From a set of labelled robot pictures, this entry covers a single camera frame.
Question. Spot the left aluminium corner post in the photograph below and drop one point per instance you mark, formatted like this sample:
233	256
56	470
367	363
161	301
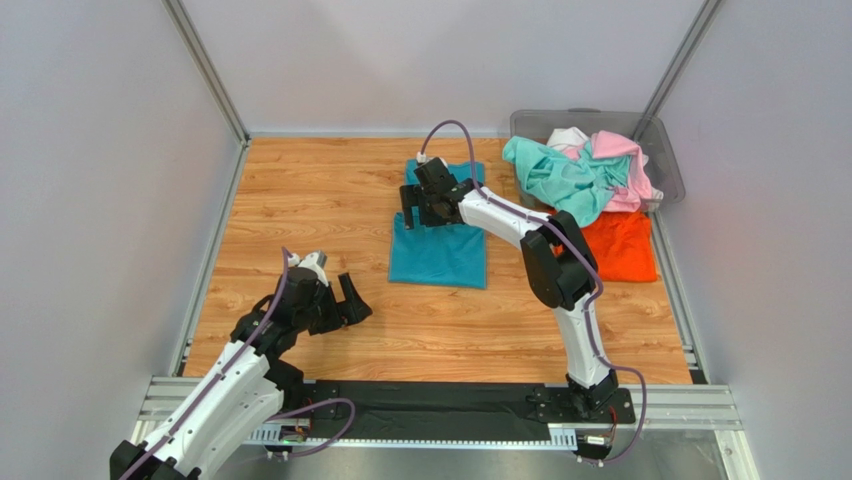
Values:
186	28

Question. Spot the clear plastic bin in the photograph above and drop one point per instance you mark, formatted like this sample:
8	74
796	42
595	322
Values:
646	130

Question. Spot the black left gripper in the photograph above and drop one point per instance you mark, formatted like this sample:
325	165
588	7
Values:
353	309

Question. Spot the white t shirt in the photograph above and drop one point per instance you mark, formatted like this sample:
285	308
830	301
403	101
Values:
563	139

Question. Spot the right aluminium corner post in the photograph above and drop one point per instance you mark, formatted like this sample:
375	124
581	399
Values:
689	44

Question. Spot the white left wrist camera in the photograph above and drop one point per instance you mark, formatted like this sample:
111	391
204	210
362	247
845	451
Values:
314	261

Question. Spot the teal t shirt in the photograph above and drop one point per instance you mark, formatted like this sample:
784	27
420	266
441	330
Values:
452	255

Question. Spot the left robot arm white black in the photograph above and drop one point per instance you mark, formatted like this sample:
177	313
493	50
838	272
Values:
249	384

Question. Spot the pink t shirt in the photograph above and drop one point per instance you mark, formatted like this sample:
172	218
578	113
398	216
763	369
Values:
619	163

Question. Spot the mint green t shirt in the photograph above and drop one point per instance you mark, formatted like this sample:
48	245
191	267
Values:
555	180

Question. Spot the folded orange t shirt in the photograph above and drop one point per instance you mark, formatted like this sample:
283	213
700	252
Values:
621	245

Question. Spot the aluminium corner post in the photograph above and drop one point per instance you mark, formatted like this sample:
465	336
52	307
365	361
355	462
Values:
689	44
186	28

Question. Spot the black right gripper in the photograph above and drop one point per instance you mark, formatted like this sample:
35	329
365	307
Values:
421	207

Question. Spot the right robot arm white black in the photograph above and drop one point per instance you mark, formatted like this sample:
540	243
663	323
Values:
560	270

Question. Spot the aluminium front frame rail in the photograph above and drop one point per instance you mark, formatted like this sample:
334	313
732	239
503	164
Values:
669	408

